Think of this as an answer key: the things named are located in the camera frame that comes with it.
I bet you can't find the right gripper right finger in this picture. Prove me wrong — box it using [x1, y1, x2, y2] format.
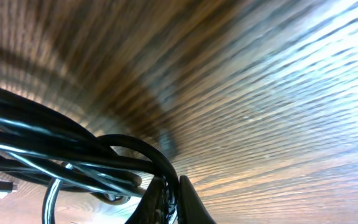
[178, 175, 216, 224]

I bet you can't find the black usb cable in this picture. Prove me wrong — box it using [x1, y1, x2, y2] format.
[0, 81, 180, 224]

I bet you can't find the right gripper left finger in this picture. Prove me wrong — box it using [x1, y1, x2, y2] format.
[126, 177, 167, 224]

